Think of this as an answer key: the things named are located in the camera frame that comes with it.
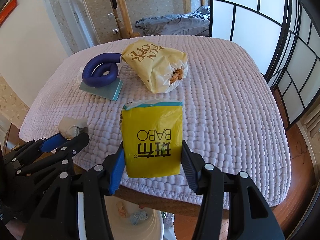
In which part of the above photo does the beige cloth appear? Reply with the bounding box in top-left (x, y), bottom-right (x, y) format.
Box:
top-left (58, 116), bottom-right (88, 140)

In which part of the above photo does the light blue mask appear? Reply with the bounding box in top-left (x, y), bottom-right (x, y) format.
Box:
top-left (130, 211), bottom-right (148, 226)

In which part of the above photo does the teal rectangular sponge block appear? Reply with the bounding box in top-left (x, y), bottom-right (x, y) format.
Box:
top-left (79, 78), bottom-right (123, 101)

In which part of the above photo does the purple foam tube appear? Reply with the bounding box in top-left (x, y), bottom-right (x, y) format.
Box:
top-left (82, 53), bottom-right (121, 88)

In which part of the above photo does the yellow paper bag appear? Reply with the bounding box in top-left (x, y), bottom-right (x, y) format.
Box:
top-left (122, 40), bottom-right (188, 94)

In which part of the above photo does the clear plastic packaged item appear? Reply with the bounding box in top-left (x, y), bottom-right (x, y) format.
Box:
top-left (116, 202), bottom-right (129, 218)

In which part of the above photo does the white drawstring pouch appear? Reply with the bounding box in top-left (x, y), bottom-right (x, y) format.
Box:
top-left (77, 67), bottom-right (84, 82)

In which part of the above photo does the white trash bin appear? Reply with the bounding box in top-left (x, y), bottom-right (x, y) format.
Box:
top-left (77, 192), bottom-right (165, 240)

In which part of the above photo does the pink quilted blanket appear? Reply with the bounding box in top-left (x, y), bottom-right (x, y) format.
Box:
top-left (19, 35), bottom-right (291, 206)

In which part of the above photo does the grey crumpled duvet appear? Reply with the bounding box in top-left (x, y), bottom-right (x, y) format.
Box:
top-left (134, 5), bottom-right (210, 36)

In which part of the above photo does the black framed shoji screen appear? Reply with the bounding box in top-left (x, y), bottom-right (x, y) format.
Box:
top-left (209, 0), bottom-right (319, 129)

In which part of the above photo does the red wall poster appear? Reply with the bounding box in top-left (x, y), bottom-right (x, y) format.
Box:
top-left (0, 0), bottom-right (17, 25)

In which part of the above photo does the white door frame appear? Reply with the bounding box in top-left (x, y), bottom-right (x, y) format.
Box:
top-left (43, 0), bottom-right (100, 56)

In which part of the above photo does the wooden bunk bed frame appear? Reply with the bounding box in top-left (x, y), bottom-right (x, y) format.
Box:
top-left (103, 0), bottom-right (211, 40)

